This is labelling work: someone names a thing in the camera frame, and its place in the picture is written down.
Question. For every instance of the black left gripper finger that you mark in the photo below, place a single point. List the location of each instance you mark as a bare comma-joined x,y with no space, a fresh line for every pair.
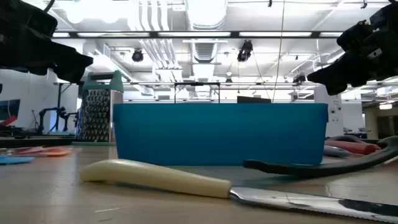
70,74
74,59

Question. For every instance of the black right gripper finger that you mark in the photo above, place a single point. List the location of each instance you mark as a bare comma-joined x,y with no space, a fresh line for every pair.
345,83
332,73

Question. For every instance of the red slotted spoon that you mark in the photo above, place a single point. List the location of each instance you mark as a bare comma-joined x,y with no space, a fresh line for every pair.
351,147

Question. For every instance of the black solid cooking spoon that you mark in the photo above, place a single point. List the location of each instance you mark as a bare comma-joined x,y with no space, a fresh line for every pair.
311,170

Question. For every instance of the blue silicone brush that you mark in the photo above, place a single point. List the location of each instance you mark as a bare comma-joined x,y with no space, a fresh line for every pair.
15,160

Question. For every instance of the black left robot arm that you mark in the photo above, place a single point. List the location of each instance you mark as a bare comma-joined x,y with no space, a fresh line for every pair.
1,88

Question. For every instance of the black ceiling spotlight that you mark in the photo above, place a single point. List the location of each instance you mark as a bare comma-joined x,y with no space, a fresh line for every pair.
245,51
299,79
137,56

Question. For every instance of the background black robot arms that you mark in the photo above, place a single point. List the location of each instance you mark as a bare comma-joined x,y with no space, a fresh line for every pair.
49,113

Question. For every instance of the lit rectangular ceiling lamp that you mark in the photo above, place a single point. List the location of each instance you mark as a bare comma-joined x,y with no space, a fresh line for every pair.
385,106

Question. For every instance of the black background monitor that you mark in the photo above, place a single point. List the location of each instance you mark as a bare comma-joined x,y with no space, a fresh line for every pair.
253,99

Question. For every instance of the black overhead light bar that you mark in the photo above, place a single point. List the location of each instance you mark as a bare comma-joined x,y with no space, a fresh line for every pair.
192,34

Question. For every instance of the teal plastic bin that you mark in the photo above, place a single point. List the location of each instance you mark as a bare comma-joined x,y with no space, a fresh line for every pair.
217,133

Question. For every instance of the dark wall screen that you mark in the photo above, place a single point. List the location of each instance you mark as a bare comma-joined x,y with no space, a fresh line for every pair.
9,112

